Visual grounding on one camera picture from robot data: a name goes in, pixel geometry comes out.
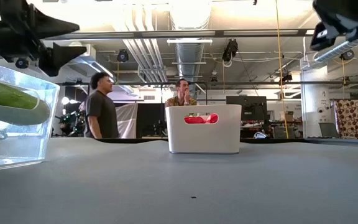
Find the thin silver air duct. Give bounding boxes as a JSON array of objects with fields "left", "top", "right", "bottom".
[{"left": 313, "top": 39, "right": 358, "bottom": 64}]

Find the grey overhead frame beam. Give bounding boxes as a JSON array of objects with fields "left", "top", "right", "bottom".
[{"left": 42, "top": 28, "right": 316, "bottom": 41}]

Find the grey table mat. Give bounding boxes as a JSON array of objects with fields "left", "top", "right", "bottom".
[{"left": 0, "top": 136, "right": 358, "bottom": 224}]

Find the black aluminium table frame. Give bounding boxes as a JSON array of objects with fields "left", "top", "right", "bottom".
[{"left": 96, "top": 136, "right": 358, "bottom": 146}]

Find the black screen panel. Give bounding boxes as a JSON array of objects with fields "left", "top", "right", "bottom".
[{"left": 137, "top": 103, "right": 167, "bottom": 139}]

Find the brown dotted curtain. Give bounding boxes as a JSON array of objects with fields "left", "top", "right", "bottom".
[{"left": 333, "top": 98, "right": 358, "bottom": 140}]

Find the white ceiling light bar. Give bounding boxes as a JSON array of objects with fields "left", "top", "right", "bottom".
[{"left": 166, "top": 38, "right": 213, "bottom": 45}]

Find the white plastic basket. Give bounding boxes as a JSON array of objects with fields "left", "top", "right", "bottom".
[{"left": 165, "top": 104, "right": 243, "bottom": 155}]

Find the white hanging sheet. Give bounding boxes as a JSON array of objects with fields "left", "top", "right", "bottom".
[{"left": 115, "top": 102, "right": 139, "bottom": 139}]

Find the silver spiral air duct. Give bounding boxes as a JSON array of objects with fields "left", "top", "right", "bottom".
[{"left": 168, "top": 0, "right": 213, "bottom": 96}]

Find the black round ceiling device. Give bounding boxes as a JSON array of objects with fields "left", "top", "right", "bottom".
[
  {"left": 14, "top": 57, "right": 30, "bottom": 70},
  {"left": 116, "top": 49, "right": 130, "bottom": 63},
  {"left": 340, "top": 49, "right": 356, "bottom": 62}
]

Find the background black robot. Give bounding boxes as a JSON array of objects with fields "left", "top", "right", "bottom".
[{"left": 56, "top": 110, "right": 86, "bottom": 138}]

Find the clear plastic bin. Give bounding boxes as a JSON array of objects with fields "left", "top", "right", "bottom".
[{"left": 0, "top": 58, "right": 61, "bottom": 174}]

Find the black hanging device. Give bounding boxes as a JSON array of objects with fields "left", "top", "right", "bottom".
[{"left": 221, "top": 38, "right": 239, "bottom": 68}]

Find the yellow hanging cable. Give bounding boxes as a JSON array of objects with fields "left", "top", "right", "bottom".
[{"left": 273, "top": 0, "right": 290, "bottom": 139}]

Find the person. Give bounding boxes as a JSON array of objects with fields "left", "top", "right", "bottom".
[
  {"left": 78, "top": 72, "right": 120, "bottom": 139},
  {"left": 165, "top": 78, "right": 198, "bottom": 108}
]

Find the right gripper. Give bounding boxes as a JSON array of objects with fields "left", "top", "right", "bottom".
[{"left": 311, "top": 0, "right": 358, "bottom": 50}]

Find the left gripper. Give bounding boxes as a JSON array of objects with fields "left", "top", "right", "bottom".
[{"left": 0, "top": 0, "right": 88, "bottom": 78}]

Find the black horizontal pipe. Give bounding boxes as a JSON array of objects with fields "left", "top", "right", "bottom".
[{"left": 56, "top": 80, "right": 358, "bottom": 87}]

